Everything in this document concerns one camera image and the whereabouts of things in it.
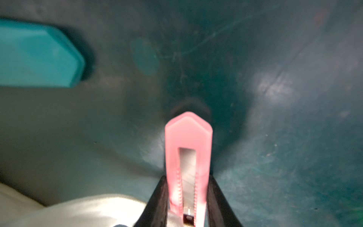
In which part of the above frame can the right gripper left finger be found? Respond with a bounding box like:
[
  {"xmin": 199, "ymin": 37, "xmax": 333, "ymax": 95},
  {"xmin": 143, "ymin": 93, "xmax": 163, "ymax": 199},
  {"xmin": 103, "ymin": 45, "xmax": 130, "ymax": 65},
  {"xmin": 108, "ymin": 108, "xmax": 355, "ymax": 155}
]
[{"xmin": 134, "ymin": 176, "xmax": 169, "ymax": 227}]

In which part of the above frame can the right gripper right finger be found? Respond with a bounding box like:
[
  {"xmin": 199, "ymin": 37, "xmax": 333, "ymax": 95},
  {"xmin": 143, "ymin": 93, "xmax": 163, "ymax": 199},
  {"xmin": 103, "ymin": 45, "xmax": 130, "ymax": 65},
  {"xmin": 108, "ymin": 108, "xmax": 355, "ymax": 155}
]
[{"xmin": 207, "ymin": 175, "xmax": 243, "ymax": 227}]

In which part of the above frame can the white cloth tote pouch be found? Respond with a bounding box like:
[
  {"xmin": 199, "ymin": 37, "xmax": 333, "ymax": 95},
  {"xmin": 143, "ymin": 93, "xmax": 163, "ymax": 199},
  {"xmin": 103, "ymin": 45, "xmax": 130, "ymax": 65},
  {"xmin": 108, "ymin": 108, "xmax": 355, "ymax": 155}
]
[{"xmin": 0, "ymin": 183, "xmax": 182, "ymax": 227}]

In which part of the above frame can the teal utility knife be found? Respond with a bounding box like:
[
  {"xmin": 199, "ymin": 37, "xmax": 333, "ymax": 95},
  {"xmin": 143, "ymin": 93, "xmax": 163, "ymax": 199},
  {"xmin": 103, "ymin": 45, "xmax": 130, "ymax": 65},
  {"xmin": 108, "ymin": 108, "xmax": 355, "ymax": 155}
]
[{"xmin": 1, "ymin": 19, "xmax": 86, "ymax": 88}]

